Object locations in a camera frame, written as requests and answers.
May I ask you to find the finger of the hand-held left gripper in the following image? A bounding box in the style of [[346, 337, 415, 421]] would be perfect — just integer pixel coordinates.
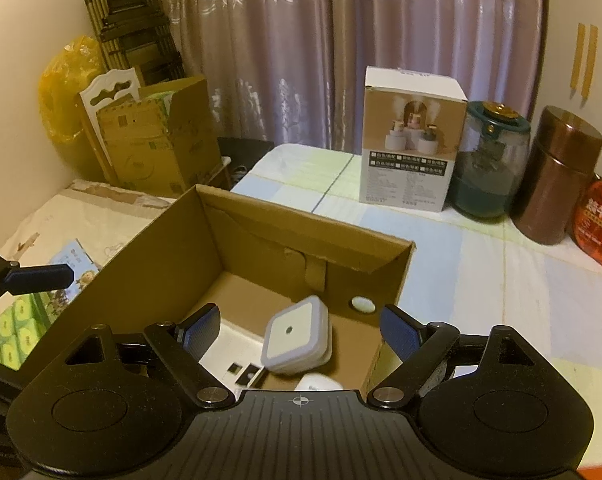
[[0, 247, 77, 314]]

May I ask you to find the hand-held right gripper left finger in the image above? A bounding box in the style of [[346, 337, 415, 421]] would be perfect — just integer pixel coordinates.
[[62, 302, 234, 407]]

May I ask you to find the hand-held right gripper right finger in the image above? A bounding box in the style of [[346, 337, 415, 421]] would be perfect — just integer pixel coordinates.
[[366, 304, 540, 407]]

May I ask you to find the white card box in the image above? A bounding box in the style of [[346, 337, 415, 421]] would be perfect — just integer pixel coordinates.
[[198, 319, 270, 391]]

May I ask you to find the white square night light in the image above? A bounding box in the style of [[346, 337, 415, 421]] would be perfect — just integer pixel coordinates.
[[260, 295, 335, 376]]

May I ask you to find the white three-pin plug adapter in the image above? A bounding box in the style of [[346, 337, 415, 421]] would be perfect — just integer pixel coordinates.
[[293, 370, 345, 392]]

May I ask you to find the brown cardboard box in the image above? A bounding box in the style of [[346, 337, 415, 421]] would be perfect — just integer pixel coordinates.
[[23, 183, 416, 402]]

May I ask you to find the scenic printed carton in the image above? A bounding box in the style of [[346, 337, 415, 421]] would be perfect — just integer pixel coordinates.
[[45, 238, 102, 307]]

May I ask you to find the pack of green tissue packets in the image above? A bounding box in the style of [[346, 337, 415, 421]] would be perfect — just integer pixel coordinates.
[[0, 290, 58, 372]]

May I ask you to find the pastel checkered tablecloth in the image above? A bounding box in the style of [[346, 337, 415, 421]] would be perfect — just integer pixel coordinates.
[[230, 142, 602, 472]]

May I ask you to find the striped edge cardboard carton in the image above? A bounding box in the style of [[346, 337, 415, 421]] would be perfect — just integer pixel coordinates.
[[96, 91, 177, 192]]

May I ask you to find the white humidifier product box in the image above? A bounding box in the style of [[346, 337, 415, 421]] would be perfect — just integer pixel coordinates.
[[356, 64, 470, 214]]

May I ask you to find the yellow plastic bag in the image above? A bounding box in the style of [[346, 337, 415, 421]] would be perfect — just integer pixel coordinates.
[[38, 34, 112, 184]]

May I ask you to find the dark glass jar green lid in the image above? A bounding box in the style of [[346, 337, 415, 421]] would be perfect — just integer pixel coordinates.
[[450, 99, 532, 220]]

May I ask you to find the large plain cardboard carton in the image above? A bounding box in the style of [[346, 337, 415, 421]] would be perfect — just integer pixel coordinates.
[[146, 75, 222, 199]]

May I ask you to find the white carved chair back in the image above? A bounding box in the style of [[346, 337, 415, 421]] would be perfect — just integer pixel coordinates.
[[78, 67, 142, 167]]

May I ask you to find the brown metal canister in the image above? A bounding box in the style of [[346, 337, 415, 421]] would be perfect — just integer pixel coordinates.
[[510, 104, 602, 246]]

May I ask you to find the red oval food package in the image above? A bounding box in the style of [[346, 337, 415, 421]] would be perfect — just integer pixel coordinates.
[[566, 174, 602, 281]]

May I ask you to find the mauve patterned curtain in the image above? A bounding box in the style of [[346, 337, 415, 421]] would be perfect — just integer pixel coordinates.
[[153, 0, 550, 154]]

